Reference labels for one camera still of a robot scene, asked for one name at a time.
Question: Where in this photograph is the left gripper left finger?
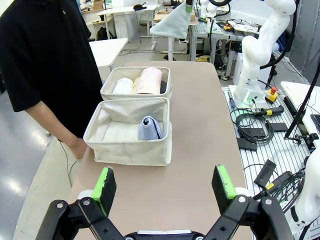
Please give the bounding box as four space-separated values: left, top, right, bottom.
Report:
34 166 126 240

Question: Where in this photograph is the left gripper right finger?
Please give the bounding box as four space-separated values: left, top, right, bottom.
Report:
203 164 295 240

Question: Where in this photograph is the light teal cone towel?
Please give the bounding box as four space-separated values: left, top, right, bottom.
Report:
149 1 192 40

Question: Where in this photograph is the lavender blue cone towel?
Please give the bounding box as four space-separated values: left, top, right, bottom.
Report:
137 115 165 141

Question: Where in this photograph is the pink towel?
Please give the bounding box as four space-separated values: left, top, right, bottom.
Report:
135 67 163 95

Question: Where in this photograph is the yellow towel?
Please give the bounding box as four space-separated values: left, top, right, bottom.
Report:
132 76 142 95

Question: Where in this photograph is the person's right forearm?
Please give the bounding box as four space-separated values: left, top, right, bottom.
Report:
23 101 81 151

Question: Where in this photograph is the beige bin with folded towels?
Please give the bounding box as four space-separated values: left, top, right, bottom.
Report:
82 96 173 167

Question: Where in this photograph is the beige bin with rolled towels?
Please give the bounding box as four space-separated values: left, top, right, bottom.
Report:
99 66 173 101

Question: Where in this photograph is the person's right hand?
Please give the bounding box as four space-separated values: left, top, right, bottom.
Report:
67 137 88 161

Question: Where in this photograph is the cardboard box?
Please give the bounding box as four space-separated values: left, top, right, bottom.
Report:
152 11 171 24

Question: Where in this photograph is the black power adapter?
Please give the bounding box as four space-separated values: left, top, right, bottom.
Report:
264 171 293 196
253 159 277 187

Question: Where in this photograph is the flat black box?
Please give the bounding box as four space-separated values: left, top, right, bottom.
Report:
236 137 258 152
271 122 289 133

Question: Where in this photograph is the white standing desk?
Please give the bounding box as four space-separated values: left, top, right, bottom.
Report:
97 4 159 51

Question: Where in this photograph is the black backpack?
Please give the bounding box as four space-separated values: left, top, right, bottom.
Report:
96 26 111 41

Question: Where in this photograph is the white side table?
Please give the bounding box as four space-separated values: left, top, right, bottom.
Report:
88 37 129 74

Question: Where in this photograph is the white rolled towel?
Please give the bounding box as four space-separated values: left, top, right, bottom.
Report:
112 77 135 95

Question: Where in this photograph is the black keyboard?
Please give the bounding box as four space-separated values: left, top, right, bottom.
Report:
309 114 320 135

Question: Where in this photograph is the person in black polo shirt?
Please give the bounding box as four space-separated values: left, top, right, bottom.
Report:
0 0 105 141

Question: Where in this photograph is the aluminium frame workbench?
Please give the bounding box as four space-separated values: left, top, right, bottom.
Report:
188 21 237 81

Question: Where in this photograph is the thin black cable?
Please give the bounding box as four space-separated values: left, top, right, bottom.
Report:
58 139 79 188

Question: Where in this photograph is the aluminium slotted base plate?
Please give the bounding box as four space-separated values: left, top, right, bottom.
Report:
221 84 316 201

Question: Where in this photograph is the coiled black cable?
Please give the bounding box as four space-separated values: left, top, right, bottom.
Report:
229 108 275 145

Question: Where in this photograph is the tangled black cable bundle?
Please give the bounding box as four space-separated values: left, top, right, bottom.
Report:
272 169 306 214

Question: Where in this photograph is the black handle with yellow band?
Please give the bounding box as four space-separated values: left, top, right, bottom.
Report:
253 104 285 117

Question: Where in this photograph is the black camera stand pole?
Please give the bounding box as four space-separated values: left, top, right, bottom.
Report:
284 64 320 140

